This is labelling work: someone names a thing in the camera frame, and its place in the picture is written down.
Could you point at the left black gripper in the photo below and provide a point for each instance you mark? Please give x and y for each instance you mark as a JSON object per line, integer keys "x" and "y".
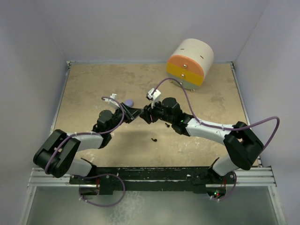
{"x": 131, "y": 114}

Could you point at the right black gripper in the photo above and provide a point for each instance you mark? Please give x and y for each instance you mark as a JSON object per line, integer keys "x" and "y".
{"x": 149, "y": 111}

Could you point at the purple earbud charging case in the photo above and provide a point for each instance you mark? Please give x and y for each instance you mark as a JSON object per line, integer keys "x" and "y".
{"x": 129, "y": 103}

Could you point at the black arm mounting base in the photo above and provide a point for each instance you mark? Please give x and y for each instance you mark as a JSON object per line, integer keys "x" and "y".
{"x": 210, "y": 180}

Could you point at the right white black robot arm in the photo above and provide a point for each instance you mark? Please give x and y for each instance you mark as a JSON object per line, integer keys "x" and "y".
{"x": 242, "y": 145}

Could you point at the round cream drawer cabinet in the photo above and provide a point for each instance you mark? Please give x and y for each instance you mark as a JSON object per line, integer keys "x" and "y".
{"x": 190, "y": 63}

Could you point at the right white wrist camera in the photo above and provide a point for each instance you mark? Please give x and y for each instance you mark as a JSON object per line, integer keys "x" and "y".
{"x": 154, "y": 95}

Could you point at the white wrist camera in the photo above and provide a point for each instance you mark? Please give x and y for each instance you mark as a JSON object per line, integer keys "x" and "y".
{"x": 154, "y": 95}
{"x": 111, "y": 101}

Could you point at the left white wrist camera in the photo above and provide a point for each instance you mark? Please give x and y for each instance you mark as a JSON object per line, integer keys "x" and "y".
{"x": 111, "y": 101}

